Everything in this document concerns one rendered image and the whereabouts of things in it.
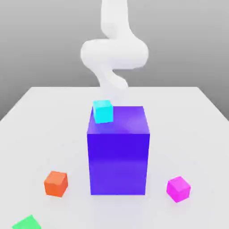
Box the small cyan cube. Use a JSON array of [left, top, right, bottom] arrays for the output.
[[92, 99, 114, 124]]

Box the small orange cube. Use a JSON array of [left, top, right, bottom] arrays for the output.
[[43, 170, 69, 198]]

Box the small magenta cube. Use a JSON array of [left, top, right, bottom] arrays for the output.
[[166, 176, 191, 204]]

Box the small green cube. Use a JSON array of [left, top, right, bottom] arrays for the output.
[[12, 214, 42, 229]]

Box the large purple box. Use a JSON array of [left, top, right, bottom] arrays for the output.
[[86, 106, 150, 196]]

